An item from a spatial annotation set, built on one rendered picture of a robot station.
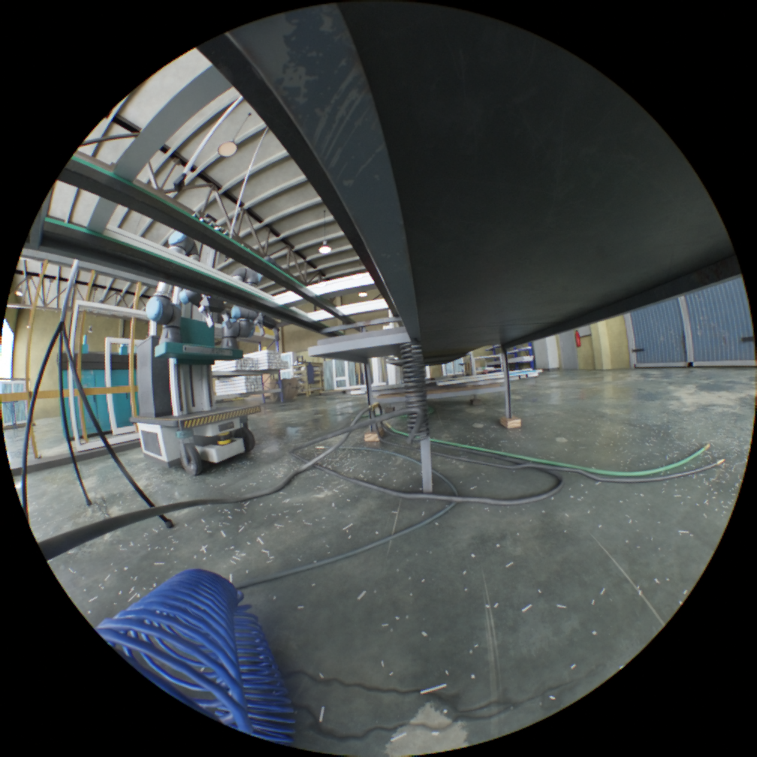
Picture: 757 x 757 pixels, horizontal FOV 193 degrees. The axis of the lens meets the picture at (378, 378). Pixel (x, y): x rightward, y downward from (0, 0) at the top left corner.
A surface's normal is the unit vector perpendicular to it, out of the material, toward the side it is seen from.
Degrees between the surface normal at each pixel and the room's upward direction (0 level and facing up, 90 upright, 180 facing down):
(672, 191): 180
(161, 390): 90
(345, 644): 0
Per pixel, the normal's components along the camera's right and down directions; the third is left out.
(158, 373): 0.98, -0.10
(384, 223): 0.11, 0.99
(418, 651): -0.11, -0.99
